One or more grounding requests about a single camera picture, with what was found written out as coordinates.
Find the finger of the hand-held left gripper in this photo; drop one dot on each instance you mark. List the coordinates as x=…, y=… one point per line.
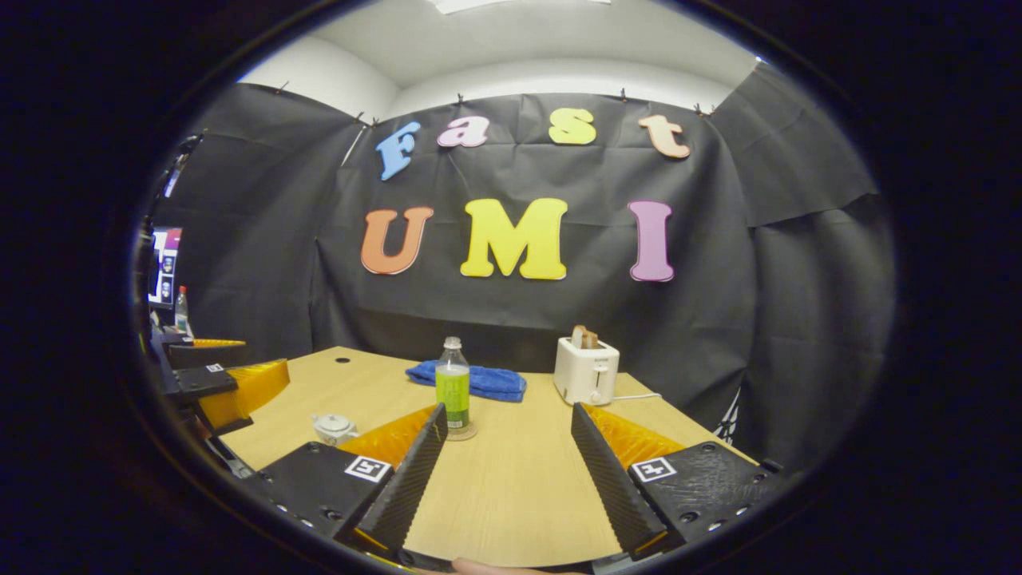
x=207, y=354
x=247, y=387

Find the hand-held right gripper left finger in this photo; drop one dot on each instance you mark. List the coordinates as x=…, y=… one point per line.
x=411, y=479

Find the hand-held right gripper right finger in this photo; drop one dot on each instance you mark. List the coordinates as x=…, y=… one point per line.
x=611, y=479

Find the round clear coaster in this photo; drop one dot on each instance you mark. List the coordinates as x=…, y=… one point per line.
x=470, y=432

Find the white teacup lid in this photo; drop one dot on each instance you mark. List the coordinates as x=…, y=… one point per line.
x=335, y=422

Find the green label water bottle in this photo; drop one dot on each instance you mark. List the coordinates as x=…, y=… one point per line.
x=453, y=391

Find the red cap plastic bottle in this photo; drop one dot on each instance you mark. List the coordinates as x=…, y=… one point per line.
x=182, y=315

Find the computer monitor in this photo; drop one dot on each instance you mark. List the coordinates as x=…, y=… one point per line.
x=165, y=267

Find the white toaster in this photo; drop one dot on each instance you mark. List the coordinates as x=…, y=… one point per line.
x=583, y=371

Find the blue towel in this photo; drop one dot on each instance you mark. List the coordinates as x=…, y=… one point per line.
x=495, y=382

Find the bread slice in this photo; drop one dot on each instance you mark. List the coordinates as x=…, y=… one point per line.
x=583, y=337

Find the black backdrop cloth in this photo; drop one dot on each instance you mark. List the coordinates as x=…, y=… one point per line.
x=718, y=239

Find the ceiling light panel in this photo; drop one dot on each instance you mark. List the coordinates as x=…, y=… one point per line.
x=519, y=4

